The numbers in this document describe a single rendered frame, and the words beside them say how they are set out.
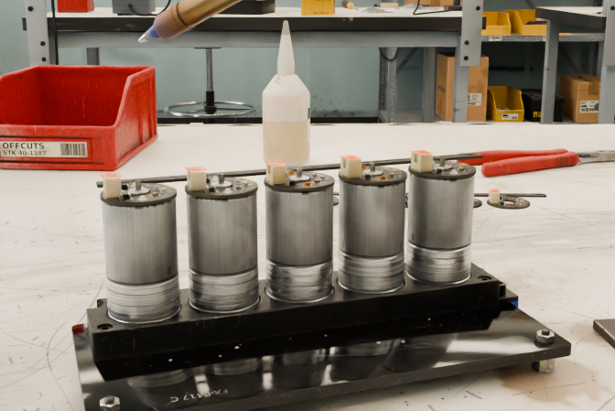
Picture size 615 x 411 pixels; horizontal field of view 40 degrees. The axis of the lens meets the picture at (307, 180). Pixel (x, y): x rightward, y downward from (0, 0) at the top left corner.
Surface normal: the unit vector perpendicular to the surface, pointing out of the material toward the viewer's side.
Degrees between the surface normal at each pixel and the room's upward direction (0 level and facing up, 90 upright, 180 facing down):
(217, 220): 90
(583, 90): 91
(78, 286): 0
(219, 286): 90
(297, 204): 90
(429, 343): 0
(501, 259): 0
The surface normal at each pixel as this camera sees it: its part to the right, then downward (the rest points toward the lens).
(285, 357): 0.00, -0.97
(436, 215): -0.32, 0.23
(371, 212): -0.07, 0.24
